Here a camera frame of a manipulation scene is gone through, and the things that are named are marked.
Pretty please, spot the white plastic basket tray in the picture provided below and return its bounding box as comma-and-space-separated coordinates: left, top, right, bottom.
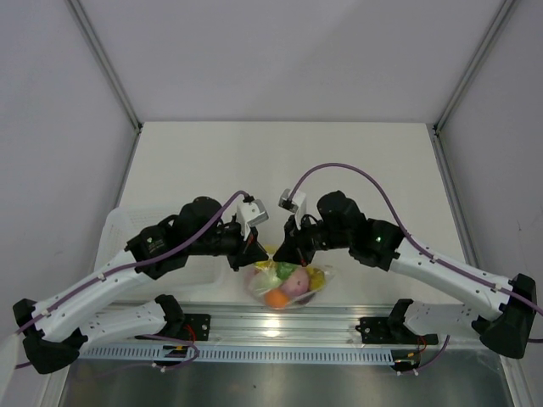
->
92, 205, 228, 303

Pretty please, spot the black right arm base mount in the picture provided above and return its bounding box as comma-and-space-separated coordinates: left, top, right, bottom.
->
355, 298, 439, 345

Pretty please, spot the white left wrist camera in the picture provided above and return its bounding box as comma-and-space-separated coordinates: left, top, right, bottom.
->
235, 195, 269, 241

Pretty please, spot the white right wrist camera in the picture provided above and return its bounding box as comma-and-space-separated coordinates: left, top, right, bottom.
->
278, 189, 307, 230

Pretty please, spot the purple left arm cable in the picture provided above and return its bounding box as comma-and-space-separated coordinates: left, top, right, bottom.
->
14, 189, 255, 374

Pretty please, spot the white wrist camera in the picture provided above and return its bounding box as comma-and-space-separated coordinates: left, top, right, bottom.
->
235, 195, 269, 241
278, 189, 307, 230

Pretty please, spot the aluminium table edge rail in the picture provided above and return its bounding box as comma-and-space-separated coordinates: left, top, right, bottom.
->
80, 303, 480, 351

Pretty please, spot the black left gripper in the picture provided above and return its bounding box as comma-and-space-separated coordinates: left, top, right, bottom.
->
188, 216, 268, 271

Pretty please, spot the clear polka dot zip bag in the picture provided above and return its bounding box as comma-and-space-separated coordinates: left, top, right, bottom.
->
244, 259, 336, 310

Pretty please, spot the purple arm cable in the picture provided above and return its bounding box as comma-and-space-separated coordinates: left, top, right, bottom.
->
14, 189, 255, 374
288, 162, 543, 374

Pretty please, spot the right aluminium frame post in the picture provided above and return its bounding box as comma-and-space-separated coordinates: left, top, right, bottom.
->
431, 0, 521, 136

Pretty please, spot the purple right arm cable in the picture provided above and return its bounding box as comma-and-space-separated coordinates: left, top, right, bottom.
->
288, 162, 543, 374

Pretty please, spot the orange fruit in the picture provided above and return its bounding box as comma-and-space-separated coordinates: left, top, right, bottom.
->
264, 288, 290, 309

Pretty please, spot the left aluminium frame post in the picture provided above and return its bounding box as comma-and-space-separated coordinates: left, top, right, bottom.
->
64, 0, 143, 133

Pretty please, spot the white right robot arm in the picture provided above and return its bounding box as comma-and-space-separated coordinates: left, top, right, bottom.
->
273, 190, 536, 360

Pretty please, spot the yellow banana bunch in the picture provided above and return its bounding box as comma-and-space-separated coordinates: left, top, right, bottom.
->
254, 260, 330, 292

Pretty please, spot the aluminium frame post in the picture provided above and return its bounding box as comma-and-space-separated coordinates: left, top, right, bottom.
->
64, 0, 143, 133
431, 0, 521, 136

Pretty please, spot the white slotted cable duct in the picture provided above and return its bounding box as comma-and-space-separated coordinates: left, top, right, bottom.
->
80, 343, 395, 365

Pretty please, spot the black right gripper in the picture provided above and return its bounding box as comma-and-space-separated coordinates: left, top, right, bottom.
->
274, 211, 352, 267

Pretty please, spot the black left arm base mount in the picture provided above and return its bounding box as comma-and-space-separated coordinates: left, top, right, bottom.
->
150, 294, 211, 342

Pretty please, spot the pink peach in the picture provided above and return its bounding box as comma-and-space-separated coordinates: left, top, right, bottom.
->
280, 269, 310, 298

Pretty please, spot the white radish with leaves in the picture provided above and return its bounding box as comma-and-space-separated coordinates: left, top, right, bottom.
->
247, 260, 296, 295

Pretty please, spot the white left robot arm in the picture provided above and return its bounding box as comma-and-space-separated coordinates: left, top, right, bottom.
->
13, 192, 268, 374

